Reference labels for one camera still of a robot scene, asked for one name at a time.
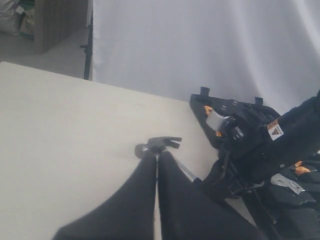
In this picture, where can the black plastic tool case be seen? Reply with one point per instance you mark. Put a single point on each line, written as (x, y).
(286, 139)

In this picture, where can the orange handled pliers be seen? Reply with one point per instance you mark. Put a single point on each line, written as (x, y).
(299, 169)

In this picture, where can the white sack in background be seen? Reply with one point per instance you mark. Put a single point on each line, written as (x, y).
(9, 19)

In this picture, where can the black backdrop stand pole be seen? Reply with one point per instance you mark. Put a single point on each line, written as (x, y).
(88, 50)

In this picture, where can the wooden cabinet in background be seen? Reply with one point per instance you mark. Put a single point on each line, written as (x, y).
(56, 20)

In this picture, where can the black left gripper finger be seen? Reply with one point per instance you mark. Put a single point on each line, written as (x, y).
(127, 215)

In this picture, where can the white backdrop cloth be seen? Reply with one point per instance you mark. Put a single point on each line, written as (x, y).
(240, 49)

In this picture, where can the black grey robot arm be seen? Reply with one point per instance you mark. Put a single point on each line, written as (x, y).
(265, 184)

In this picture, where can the green printed bag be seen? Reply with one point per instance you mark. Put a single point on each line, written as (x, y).
(27, 26)

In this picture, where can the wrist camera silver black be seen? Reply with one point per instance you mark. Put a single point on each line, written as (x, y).
(226, 125)

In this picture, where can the steel claw hammer black grip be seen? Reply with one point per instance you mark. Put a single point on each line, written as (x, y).
(157, 145)

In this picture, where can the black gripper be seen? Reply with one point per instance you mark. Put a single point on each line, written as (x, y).
(187, 214)

